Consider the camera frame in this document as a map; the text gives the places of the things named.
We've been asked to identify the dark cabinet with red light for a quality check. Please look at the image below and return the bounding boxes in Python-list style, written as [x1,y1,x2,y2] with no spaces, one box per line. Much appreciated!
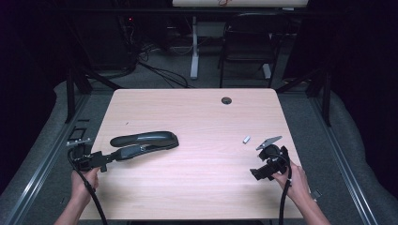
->
[73,12,139,71]

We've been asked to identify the white desk leg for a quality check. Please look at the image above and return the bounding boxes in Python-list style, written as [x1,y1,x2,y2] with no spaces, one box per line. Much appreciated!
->
[190,15,200,81]

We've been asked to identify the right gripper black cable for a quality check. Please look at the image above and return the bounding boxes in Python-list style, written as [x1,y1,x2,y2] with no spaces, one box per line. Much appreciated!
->
[268,152,294,225]

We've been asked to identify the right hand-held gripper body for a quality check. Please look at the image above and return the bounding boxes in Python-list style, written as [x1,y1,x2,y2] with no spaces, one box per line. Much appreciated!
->
[255,135,291,176]

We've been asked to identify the black metal stand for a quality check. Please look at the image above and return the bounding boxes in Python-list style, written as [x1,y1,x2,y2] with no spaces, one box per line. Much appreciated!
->
[64,60,124,124]
[275,67,333,128]

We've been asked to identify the person's left hand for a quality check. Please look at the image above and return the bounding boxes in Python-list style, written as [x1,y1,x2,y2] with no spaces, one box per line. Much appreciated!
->
[70,167,101,203]

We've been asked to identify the person's right hand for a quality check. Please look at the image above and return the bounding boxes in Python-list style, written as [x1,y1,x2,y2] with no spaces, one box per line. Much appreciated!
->
[270,158,312,204]

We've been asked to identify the aluminium floor rail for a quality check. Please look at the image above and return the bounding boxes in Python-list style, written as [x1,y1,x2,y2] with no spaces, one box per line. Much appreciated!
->
[3,93,92,225]
[308,93,379,225]

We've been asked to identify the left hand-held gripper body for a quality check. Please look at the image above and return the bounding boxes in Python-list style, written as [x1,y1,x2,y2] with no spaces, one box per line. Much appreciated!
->
[66,138,109,173]

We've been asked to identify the black chair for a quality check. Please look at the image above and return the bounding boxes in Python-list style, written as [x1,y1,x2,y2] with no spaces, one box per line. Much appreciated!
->
[218,12,293,89]

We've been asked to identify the black floor cables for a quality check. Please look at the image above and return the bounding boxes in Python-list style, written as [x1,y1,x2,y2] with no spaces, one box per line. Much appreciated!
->
[134,43,191,89]

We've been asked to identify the large black stapler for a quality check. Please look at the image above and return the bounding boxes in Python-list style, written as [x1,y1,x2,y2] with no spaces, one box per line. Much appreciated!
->
[109,130,180,162]

